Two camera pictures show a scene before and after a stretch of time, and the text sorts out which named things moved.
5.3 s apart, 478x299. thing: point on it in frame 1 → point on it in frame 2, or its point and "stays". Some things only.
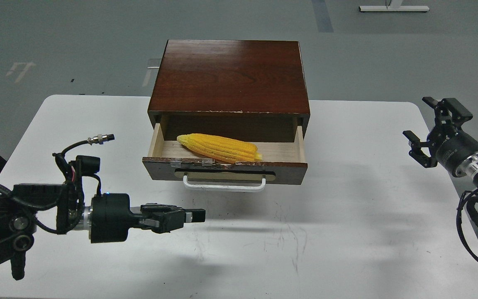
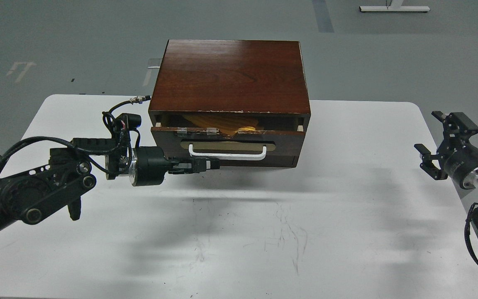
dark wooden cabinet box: [253, 89] stays
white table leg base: [396, 6] stays
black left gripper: [111, 217] → [149, 165]
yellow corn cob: [220, 149] → [229, 123]
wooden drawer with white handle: [282, 162] → [250, 148]
